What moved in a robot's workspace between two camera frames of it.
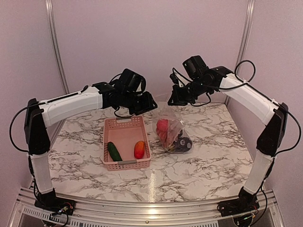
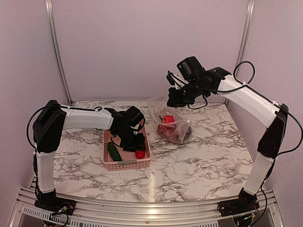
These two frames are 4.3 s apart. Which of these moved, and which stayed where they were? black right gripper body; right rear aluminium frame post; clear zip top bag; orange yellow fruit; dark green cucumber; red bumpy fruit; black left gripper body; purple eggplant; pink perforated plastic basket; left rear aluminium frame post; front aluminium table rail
Moved: clear zip top bag; black left gripper body; purple eggplant; red bumpy fruit
Stayed: dark green cucumber; black right gripper body; pink perforated plastic basket; orange yellow fruit; right rear aluminium frame post; front aluminium table rail; left rear aluminium frame post
